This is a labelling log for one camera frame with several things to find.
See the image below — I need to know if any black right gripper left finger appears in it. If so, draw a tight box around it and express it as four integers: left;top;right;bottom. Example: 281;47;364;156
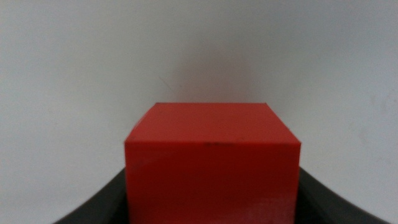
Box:
52;167;128;224

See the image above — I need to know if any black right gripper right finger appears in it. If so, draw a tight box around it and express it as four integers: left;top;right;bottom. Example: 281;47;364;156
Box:
298;167;392;224

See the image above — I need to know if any red cube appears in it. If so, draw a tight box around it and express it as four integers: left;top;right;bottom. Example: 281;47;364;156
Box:
124;102;302;224

